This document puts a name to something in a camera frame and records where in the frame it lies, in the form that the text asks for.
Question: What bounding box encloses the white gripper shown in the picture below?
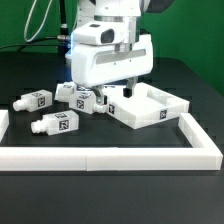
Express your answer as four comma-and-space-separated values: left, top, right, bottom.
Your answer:
71, 34, 153, 106

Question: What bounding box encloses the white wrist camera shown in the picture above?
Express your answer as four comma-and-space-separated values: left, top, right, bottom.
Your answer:
73, 21, 125, 46

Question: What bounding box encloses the grey cable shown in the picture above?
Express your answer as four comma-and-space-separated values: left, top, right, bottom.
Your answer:
23, 0, 54, 44

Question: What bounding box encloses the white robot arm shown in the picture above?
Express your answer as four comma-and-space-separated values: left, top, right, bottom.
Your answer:
66, 0, 175, 105

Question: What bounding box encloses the white square tabletop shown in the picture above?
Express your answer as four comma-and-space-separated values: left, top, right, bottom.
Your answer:
103, 82, 189, 129

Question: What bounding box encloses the black cable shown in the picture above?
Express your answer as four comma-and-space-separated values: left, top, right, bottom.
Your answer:
0, 37, 72, 53

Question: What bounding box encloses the white U-shaped fence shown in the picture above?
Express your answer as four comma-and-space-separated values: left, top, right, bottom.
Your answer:
0, 113, 223, 171

